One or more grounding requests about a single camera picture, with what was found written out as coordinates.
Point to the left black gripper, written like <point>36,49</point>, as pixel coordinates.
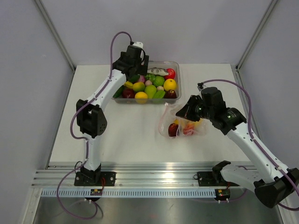
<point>141,69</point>

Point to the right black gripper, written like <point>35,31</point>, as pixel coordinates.
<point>187,110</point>

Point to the dark green toy avocado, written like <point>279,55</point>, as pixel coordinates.
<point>134,78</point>

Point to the yellow toy bell pepper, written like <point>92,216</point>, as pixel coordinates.
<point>198,123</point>

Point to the red toy pear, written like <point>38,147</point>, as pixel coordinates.
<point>189,129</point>

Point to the dark red toy apple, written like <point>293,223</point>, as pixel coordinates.
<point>170,94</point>
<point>173,130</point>

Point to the clear zip top bag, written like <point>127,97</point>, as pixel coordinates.
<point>169,116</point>

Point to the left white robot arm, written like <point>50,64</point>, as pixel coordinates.
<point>90,113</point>

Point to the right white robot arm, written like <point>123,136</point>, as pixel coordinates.
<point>274,180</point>

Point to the clear plastic food container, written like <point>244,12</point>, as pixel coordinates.
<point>161,84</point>

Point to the grey toy fish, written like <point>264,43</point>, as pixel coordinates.
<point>158,71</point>

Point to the yellow toy lemon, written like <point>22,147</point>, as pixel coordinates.
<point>138,87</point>

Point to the red toy tomato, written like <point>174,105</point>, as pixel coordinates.
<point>171,74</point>

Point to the orange toy citrus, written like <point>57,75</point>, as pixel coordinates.
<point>170,84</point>

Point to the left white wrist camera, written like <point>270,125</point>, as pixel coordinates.
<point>138,44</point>

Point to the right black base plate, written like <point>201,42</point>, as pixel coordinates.
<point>206,179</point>

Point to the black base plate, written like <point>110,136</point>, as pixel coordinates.
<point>206,179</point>
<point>106,179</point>

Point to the white slotted cable duct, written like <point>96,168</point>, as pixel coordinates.
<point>130,193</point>

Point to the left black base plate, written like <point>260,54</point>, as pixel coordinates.
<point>106,179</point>

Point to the aluminium mounting rail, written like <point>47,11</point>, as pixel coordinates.
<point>132,175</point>

